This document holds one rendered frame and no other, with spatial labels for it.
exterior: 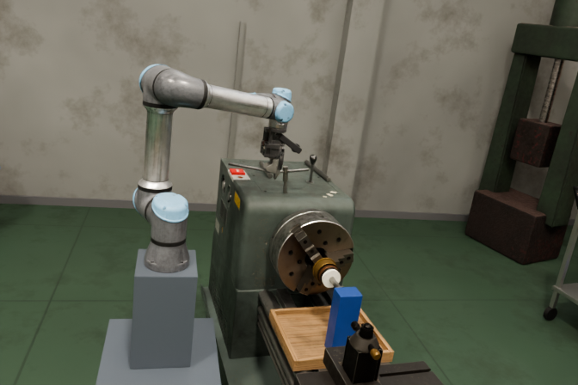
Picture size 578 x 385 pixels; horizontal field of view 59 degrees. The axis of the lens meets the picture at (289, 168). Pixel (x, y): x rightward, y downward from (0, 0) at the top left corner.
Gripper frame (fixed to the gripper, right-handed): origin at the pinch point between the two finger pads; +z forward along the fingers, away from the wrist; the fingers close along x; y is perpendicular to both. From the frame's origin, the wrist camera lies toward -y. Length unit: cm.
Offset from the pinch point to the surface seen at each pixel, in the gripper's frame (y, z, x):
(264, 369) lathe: 1, 79, 19
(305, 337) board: -3, 44, 46
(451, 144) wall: -279, 44, -267
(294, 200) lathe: -6.7, 8.2, 6.4
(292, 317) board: -2, 44, 33
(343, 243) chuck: -22.3, 18.6, 24.9
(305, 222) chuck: -6.1, 10.3, 23.3
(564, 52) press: -309, -65, -180
